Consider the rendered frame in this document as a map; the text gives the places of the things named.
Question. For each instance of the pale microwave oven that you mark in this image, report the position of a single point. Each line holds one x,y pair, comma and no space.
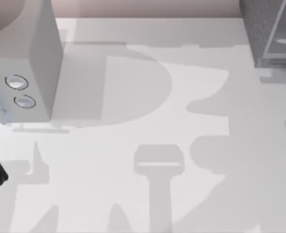
24,48

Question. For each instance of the smaller round microwave knob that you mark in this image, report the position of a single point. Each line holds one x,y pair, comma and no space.
24,101

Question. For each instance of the grey cabinet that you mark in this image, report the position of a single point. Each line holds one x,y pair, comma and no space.
264,31

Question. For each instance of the larger round microwave knob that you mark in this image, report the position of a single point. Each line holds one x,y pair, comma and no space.
16,82

